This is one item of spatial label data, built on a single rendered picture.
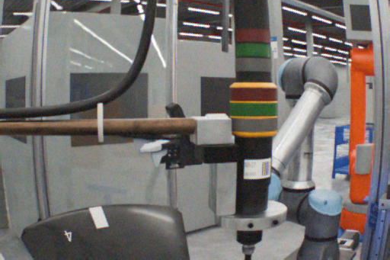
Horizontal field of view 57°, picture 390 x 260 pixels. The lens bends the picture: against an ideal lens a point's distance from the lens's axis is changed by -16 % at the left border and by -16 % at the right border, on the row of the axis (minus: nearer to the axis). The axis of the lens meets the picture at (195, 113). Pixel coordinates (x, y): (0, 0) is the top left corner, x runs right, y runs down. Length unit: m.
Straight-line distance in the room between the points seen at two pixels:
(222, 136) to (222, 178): 0.04
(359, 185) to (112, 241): 3.98
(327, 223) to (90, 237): 0.85
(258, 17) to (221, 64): 4.27
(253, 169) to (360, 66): 4.11
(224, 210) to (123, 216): 0.19
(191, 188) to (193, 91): 1.01
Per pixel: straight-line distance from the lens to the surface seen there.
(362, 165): 4.27
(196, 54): 4.41
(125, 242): 0.50
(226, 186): 0.36
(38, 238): 0.50
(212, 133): 0.35
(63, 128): 0.35
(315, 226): 1.23
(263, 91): 0.36
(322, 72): 1.17
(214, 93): 4.54
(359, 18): 4.41
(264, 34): 0.37
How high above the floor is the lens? 1.57
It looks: 3 degrees down
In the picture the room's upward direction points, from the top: straight up
